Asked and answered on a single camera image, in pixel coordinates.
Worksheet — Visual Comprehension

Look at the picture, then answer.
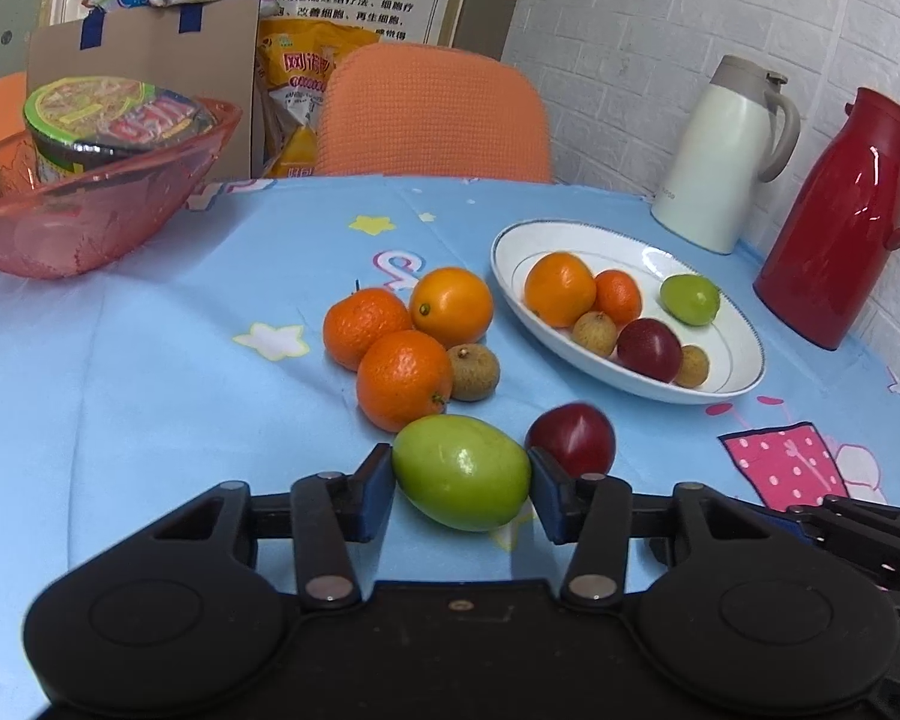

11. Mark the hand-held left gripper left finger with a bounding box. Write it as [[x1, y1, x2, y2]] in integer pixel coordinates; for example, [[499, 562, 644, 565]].
[[150, 444, 398, 611]]

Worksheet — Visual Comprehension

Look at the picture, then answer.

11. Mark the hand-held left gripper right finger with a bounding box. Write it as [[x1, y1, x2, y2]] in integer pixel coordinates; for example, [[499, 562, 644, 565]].
[[529, 446, 785, 611]]

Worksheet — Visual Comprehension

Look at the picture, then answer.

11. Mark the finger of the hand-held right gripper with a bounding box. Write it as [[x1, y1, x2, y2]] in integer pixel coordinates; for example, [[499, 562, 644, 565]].
[[784, 495, 900, 611]]

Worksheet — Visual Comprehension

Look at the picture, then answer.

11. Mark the green mango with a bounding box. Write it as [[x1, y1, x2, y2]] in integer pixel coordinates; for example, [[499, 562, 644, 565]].
[[391, 415, 533, 533]]

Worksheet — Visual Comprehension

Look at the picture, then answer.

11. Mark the brown longan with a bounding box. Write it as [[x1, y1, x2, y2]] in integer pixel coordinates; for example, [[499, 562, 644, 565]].
[[675, 344, 710, 389], [571, 310, 618, 359], [447, 343, 502, 402]]

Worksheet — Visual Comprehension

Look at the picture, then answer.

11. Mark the red plum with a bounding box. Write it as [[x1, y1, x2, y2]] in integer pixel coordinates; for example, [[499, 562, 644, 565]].
[[525, 402, 617, 478], [616, 317, 684, 383]]

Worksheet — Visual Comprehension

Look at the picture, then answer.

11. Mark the large smooth orange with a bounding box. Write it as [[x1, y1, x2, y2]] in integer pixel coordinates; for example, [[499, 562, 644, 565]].
[[523, 251, 598, 329]]

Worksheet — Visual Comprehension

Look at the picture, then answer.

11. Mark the orange tangerine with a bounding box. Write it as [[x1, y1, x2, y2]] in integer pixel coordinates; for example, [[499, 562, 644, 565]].
[[322, 287, 415, 372], [355, 329, 455, 434], [594, 268, 644, 328]]

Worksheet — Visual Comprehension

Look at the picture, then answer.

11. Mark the white plate with blue rim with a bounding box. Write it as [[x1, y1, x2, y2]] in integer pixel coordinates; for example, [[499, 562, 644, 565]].
[[490, 220, 766, 406]]

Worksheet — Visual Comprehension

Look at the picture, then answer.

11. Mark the green jujube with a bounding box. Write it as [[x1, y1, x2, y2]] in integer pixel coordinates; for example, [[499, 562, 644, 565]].
[[659, 274, 722, 327]]

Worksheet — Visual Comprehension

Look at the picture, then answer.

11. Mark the smooth round orange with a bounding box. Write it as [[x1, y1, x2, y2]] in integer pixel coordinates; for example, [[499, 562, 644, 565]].
[[409, 267, 494, 350]]

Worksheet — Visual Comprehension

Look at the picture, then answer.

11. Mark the blue cartoon tablecloth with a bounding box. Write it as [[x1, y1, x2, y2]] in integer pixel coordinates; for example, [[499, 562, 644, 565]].
[[0, 174, 900, 720]]

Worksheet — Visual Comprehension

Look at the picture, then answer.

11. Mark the red thermos jug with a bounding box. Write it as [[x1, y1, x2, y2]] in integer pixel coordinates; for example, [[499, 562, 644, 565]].
[[753, 87, 900, 351]]

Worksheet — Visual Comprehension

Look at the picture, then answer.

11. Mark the white thermos jug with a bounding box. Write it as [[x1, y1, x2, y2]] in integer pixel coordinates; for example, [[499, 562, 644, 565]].
[[651, 55, 802, 256]]

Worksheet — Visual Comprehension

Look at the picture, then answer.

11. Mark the pink glass bowl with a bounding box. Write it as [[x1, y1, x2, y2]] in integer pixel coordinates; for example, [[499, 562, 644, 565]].
[[0, 97, 242, 280]]

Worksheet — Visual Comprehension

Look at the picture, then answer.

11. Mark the yellow plastic bag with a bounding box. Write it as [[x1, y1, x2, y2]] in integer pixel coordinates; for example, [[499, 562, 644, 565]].
[[259, 19, 380, 179]]

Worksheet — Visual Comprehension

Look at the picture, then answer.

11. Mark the brown cardboard box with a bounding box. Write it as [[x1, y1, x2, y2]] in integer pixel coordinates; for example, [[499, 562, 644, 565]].
[[26, 0, 263, 181]]

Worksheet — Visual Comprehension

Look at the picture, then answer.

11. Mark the instant noodle cup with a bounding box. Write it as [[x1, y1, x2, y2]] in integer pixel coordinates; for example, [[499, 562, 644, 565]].
[[22, 76, 218, 188]]

